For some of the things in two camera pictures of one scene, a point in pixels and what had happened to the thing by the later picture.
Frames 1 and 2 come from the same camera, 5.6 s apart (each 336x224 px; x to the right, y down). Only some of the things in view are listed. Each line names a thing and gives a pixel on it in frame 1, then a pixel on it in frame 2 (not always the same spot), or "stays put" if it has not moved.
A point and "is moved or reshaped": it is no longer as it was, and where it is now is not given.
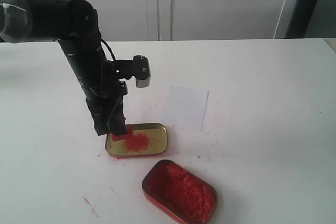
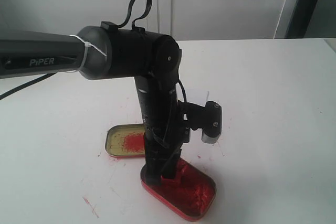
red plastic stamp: x=128 y=136 → x=181 y=177
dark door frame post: x=304 y=10 stays put
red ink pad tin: x=179 y=193 is moved or reshaped
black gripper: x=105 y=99 → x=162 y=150
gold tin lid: x=148 y=139 stays put
